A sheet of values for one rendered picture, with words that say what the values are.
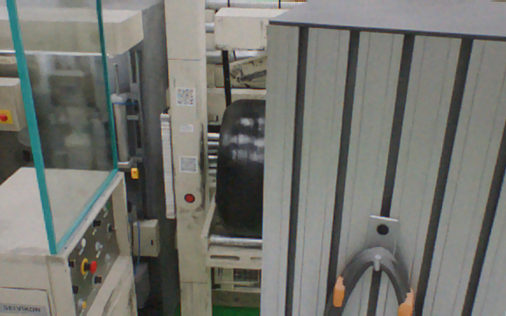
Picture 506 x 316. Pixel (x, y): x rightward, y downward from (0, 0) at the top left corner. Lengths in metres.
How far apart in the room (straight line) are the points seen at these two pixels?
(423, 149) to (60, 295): 1.31
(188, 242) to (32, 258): 0.90
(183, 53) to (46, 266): 0.90
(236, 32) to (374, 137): 1.74
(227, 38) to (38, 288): 1.22
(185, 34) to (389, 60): 1.54
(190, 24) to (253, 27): 0.34
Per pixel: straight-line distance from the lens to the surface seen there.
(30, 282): 1.63
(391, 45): 0.45
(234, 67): 2.36
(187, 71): 1.98
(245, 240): 2.17
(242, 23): 2.18
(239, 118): 1.96
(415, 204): 0.50
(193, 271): 2.39
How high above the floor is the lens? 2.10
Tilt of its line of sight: 24 degrees down
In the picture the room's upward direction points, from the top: 1 degrees clockwise
